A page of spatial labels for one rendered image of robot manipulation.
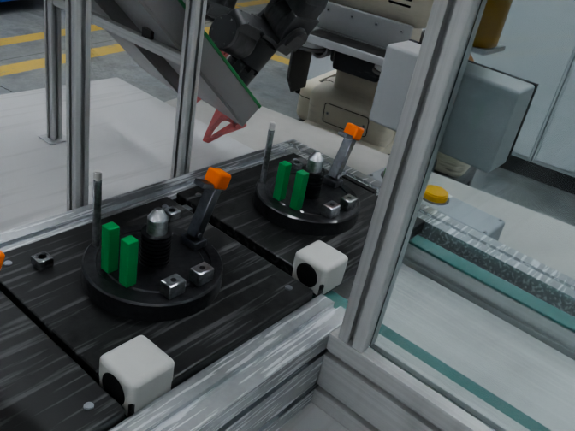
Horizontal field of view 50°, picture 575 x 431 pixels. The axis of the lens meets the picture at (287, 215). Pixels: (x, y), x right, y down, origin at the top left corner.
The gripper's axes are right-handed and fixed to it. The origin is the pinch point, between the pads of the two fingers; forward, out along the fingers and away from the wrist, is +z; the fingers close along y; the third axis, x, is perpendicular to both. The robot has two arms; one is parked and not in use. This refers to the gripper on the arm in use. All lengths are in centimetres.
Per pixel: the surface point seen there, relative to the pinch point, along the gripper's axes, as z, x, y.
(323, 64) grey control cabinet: 14, 235, -185
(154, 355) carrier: -5, -41, 55
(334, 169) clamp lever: -17.5, -8.6, 34.7
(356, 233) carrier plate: -15.0, -9.9, 44.5
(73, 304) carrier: 1, -42, 45
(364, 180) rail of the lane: -16.8, 3.5, 32.3
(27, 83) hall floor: 126, 101, -229
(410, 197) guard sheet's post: -27, -30, 56
